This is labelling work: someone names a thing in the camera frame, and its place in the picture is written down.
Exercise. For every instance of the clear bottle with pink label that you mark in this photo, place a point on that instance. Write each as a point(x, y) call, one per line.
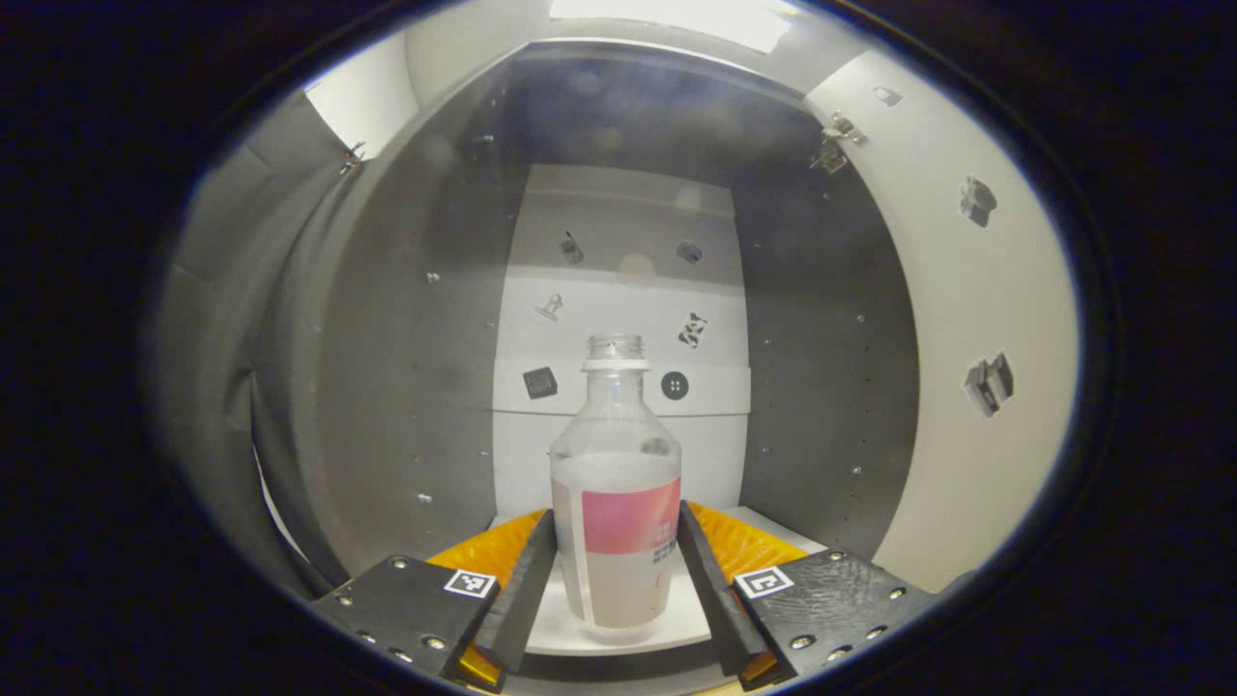
point(618, 454)

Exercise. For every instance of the black backdrop cloth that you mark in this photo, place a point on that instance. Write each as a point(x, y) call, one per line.
point(222, 338)

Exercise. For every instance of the metal cloth clip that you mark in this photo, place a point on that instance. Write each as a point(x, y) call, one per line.
point(351, 159)

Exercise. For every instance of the large ceiling light panel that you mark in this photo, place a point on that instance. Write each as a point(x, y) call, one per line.
point(676, 19)

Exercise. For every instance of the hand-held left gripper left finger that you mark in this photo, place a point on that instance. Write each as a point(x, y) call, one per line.
point(527, 599)

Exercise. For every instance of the metal door hinge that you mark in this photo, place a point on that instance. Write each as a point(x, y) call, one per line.
point(833, 143)

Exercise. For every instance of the dark grey cabinet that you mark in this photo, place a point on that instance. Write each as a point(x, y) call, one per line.
point(416, 387)

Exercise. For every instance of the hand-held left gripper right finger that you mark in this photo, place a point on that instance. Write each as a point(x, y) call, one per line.
point(710, 599)

